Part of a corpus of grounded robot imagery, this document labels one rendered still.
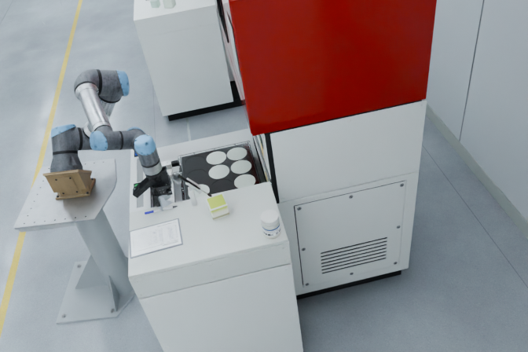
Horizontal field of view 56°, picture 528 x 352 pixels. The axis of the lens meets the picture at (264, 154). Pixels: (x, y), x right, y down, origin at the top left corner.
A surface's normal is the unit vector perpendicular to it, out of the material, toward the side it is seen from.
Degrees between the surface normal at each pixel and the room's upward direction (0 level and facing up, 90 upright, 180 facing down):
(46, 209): 0
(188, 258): 0
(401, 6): 90
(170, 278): 90
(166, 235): 0
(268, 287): 90
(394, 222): 90
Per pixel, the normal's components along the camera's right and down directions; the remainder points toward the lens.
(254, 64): 0.19, 0.61
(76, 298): -0.11, -0.77
